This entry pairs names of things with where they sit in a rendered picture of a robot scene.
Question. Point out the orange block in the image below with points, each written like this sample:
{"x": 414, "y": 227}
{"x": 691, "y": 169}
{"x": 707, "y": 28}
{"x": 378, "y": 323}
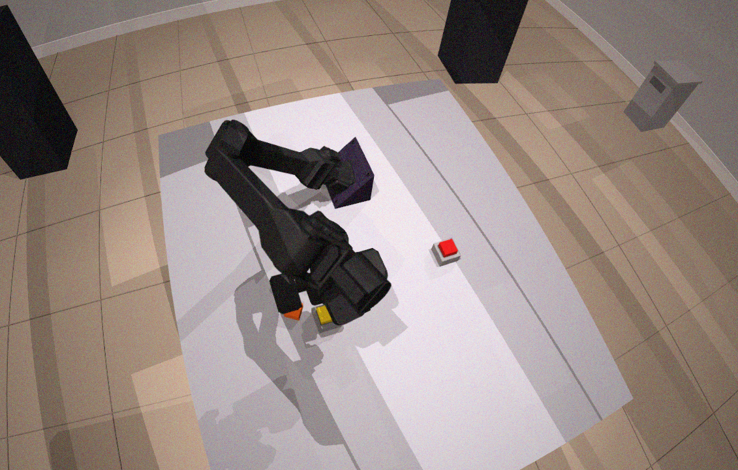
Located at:
{"x": 294, "y": 314}

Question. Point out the red button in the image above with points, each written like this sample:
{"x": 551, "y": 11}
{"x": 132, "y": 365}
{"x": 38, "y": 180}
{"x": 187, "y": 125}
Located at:
{"x": 445, "y": 252}

